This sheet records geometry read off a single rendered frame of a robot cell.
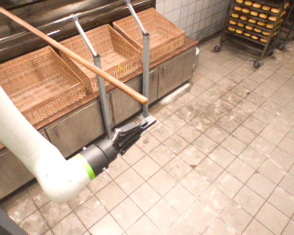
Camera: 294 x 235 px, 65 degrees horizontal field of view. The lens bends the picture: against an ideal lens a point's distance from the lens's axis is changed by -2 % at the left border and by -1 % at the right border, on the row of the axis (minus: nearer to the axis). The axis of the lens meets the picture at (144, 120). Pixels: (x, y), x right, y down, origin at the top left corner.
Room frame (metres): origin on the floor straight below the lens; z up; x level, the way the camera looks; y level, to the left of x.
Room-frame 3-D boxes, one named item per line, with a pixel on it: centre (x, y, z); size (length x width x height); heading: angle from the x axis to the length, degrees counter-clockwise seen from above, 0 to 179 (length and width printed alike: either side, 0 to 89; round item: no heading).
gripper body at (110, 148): (0.46, 0.11, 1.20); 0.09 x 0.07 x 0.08; 134
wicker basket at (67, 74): (1.42, 0.83, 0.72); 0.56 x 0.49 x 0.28; 134
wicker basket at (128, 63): (1.83, 0.39, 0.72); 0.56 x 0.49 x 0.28; 134
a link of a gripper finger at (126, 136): (0.51, 0.06, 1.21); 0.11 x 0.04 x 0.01; 134
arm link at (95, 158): (0.41, 0.16, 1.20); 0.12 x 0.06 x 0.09; 44
